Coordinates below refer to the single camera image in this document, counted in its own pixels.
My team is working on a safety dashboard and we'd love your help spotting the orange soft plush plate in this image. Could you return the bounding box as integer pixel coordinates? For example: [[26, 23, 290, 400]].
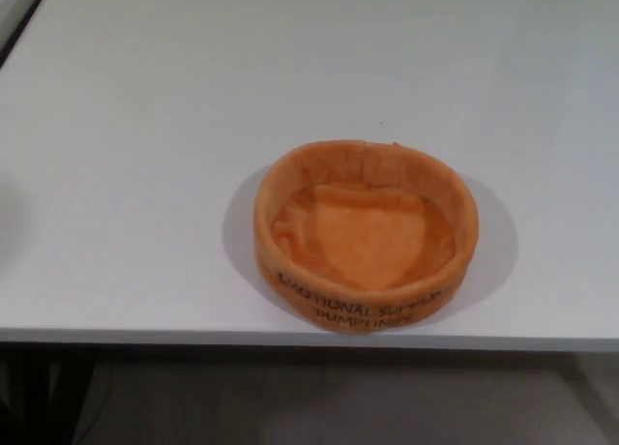
[[255, 139, 481, 338]]

